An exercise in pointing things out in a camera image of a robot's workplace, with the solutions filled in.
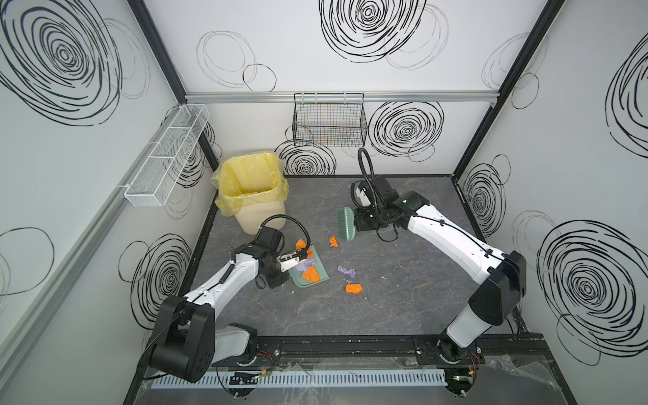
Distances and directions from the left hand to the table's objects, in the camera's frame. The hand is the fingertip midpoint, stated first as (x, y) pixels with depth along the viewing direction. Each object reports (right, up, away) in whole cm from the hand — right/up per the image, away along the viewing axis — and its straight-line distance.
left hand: (284, 270), depth 87 cm
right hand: (+23, +18, -7) cm, 30 cm away
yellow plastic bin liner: (-16, +33, +12) cm, 38 cm away
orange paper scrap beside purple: (+24, -6, -2) cm, 25 cm away
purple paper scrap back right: (+7, +1, 0) cm, 7 cm away
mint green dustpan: (+5, -2, 0) cm, 5 cm away
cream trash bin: (-12, +19, 0) cm, 22 cm away
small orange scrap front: (+10, -2, +1) cm, 10 cm away
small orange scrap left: (+18, +8, +10) cm, 22 cm away
